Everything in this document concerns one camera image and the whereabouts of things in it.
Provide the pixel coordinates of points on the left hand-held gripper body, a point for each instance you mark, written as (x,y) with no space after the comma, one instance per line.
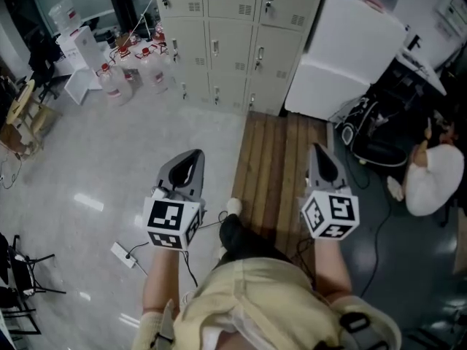
(171,221)

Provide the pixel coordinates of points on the wooden stool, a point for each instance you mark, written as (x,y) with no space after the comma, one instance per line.
(40,122)

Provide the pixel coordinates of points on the round wooden table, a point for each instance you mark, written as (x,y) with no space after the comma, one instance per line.
(20,100)

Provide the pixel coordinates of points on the black equipment bag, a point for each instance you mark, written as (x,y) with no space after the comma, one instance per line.
(379,148)

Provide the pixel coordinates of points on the white water dispenser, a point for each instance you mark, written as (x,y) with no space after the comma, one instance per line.
(82,46)

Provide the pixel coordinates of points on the white refrigerator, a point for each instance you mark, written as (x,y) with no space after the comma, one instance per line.
(346,49)

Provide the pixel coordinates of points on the pink dish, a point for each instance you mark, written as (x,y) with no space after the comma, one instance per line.
(374,4)

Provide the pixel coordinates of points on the white power strip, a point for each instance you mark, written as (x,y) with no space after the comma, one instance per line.
(122,253)

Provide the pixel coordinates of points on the white desk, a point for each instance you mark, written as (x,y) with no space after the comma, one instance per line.
(419,68)

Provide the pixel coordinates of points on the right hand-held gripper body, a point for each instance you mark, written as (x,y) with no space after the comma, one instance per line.
(330,213)

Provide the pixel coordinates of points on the white board with papers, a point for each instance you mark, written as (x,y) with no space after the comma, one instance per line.
(419,9)

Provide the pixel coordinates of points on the black office chair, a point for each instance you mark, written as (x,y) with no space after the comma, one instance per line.
(40,53)

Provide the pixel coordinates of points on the wooden slat platform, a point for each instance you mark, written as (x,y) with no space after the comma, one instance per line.
(277,159)

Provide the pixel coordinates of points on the black metal folding rack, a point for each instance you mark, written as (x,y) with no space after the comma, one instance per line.
(22,275)

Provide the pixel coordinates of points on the beige metal locker cabinet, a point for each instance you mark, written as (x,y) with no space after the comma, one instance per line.
(230,49)

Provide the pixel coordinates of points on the person's right forearm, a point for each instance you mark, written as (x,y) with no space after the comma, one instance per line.
(332,264)

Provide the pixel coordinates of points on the person's white shoe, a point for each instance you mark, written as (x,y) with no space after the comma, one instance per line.
(234,205)

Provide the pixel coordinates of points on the person's black trousers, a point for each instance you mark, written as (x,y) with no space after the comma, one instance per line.
(241,239)

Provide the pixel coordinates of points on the clear dispenser water jug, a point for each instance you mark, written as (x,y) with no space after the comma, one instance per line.
(63,13)

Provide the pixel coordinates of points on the person's pale yellow shirt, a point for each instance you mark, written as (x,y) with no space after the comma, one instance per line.
(255,297)

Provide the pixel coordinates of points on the person's left forearm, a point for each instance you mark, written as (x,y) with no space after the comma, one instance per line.
(160,279)

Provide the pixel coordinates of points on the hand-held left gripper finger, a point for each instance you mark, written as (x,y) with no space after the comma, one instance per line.
(166,173)
(198,177)

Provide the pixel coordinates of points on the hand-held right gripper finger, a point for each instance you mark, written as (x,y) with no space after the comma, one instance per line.
(339,175)
(312,166)

